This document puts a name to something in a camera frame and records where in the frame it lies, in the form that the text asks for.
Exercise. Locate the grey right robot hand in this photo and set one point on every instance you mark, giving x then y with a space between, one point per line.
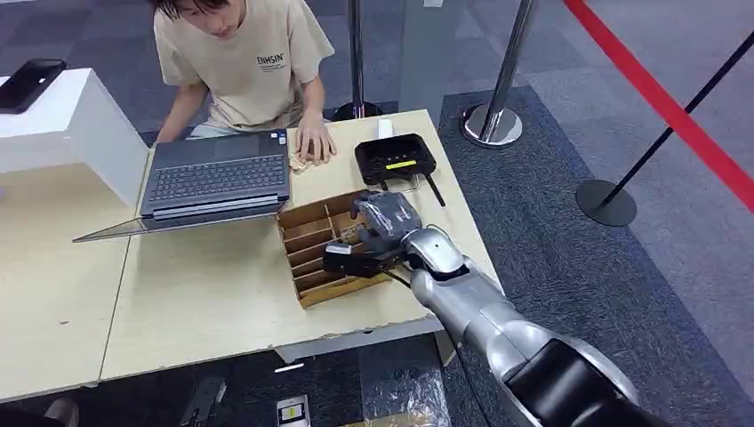
389 221

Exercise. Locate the printed card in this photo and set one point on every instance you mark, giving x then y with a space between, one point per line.
351 233

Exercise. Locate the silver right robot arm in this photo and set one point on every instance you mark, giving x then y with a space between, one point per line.
471 300

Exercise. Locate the black router with antennas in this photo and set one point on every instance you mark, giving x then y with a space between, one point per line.
392 154

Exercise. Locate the wooden compartment box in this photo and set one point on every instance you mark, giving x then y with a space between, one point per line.
312 259

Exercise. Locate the small white block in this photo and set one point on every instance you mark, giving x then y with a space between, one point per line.
385 128

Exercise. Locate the person's left hand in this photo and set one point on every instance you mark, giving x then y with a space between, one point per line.
315 138

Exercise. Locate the dark grey laptop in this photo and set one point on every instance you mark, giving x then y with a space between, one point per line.
218 177

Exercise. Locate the clear plastic wrap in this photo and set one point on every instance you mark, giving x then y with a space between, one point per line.
406 398

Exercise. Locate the white label strip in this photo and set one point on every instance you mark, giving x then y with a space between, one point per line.
288 368

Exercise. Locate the person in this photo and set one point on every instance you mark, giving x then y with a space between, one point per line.
247 70

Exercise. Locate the floor power socket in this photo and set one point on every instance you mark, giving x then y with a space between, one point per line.
293 412

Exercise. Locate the white floor sticker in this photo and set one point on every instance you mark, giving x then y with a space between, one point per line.
433 3

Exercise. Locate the black robot foot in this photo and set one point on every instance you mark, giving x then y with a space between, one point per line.
203 401

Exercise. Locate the red barrier belt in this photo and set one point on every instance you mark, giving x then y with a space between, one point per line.
662 100

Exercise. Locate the white display stand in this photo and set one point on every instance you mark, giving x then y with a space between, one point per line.
73 127

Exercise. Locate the grey rounded foot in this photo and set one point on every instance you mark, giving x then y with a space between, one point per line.
62 412

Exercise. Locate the black tablet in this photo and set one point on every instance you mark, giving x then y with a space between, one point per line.
28 85

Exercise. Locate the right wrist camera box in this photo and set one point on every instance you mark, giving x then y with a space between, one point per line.
350 259

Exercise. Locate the black stanchion post, small base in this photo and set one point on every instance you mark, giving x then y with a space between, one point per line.
356 59

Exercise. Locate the chrome stanchion post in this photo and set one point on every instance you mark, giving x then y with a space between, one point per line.
501 88

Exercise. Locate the black stanchion post, flat base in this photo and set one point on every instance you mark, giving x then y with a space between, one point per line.
605 203

